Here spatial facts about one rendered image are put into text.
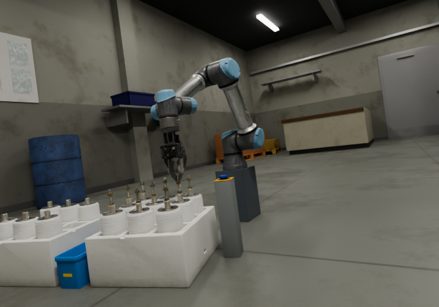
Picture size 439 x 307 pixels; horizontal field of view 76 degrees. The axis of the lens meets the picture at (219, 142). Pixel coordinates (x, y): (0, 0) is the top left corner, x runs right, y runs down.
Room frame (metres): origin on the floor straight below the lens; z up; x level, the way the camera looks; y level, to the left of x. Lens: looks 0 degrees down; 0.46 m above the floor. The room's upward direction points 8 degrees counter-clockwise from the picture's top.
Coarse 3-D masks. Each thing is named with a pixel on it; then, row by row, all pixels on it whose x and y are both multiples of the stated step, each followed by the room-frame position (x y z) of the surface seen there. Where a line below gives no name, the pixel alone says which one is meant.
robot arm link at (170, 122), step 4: (160, 120) 1.11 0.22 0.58; (164, 120) 1.10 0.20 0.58; (168, 120) 1.10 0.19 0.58; (172, 120) 1.10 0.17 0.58; (176, 120) 1.12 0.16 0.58; (160, 124) 1.11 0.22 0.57; (164, 124) 1.10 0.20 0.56; (168, 124) 1.10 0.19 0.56; (172, 124) 1.10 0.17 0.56; (176, 124) 1.11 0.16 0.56; (160, 128) 1.12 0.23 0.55; (164, 128) 1.11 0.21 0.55; (168, 128) 1.10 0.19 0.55
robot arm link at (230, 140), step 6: (228, 132) 1.67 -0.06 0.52; (234, 132) 1.67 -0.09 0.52; (222, 138) 1.70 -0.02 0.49; (228, 138) 1.67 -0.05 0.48; (234, 138) 1.65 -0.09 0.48; (222, 144) 1.72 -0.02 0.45; (228, 144) 1.67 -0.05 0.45; (234, 144) 1.65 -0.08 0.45; (228, 150) 1.68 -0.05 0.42; (234, 150) 1.67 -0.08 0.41; (240, 150) 1.68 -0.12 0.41
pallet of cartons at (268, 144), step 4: (264, 132) 8.30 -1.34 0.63; (264, 140) 7.62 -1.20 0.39; (268, 140) 7.58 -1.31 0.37; (272, 140) 7.55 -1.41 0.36; (276, 140) 8.03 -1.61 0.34; (264, 144) 7.63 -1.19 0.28; (268, 144) 7.59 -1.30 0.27; (272, 144) 7.56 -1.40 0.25; (276, 144) 7.98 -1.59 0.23; (264, 148) 7.63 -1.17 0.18; (268, 148) 7.59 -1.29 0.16; (272, 148) 7.56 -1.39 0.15; (276, 148) 7.77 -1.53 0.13; (280, 148) 8.44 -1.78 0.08; (268, 152) 8.34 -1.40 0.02; (272, 152) 7.54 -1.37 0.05; (276, 152) 7.81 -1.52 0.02
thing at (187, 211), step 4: (172, 204) 1.11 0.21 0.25; (176, 204) 1.11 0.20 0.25; (180, 204) 1.10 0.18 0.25; (184, 204) 1.11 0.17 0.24; (188, 204) 1.12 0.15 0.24; (192, 204) 1.14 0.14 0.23; (184, 208) 1.11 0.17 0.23; (188, 208) 1.11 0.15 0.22; (192, 208) 1.13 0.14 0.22; (184, 212) 1.10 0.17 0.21; (188, 212) 1.11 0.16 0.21; (192, 212) 1.13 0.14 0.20; (184, 216) 1.10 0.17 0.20; (188, 216) 1.11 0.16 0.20; (192, 216) 1.13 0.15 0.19; (184, 220) 1.10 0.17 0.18; (188, 220) 1.11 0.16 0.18
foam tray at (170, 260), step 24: (96, 240) 1.03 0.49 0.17; (120, 240) 1.00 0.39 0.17; (144, 240) 0.98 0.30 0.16; (168, 240) 0.95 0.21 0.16; (192, 240) 1.02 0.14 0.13; (216, 240) 1.28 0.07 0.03; (96, 264) 1.03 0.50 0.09; (120, 264) 1.01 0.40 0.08; (144, 264) 0.98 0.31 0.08; (168, 264) 0.96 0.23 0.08; (192, 264) 0.99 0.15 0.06
